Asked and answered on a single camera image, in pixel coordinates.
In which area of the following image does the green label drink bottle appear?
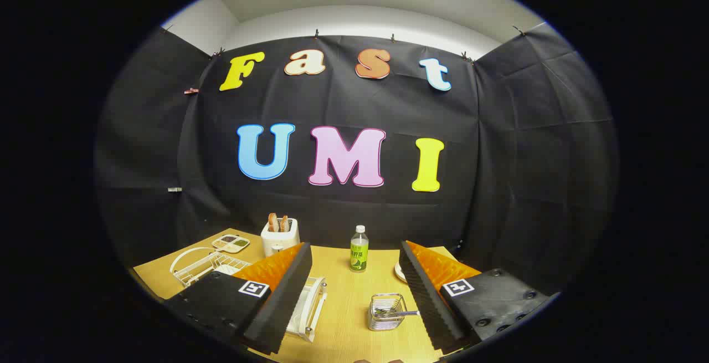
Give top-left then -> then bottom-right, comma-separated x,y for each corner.
350,225 -> 369,273

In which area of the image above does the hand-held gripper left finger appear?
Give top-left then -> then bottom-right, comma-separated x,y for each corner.
163,242 -> 313,355

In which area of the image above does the white wire dish rack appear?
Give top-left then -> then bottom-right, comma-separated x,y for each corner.
170,247 -> 328,343

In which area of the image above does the black backdrop cloth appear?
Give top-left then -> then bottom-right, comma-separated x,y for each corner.
94,22 -> 618,297

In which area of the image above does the metal wire basket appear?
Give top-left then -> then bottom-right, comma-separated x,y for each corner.
368,293 -> 409,331

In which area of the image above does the white toaster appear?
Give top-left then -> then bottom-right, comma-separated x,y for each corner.
260,218 -> 301,257

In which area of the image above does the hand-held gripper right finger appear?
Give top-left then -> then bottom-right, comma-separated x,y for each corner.
399,240 -> 559,355

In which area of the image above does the white divided condiment tray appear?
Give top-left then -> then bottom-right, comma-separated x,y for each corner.
212,234 -> 250,254

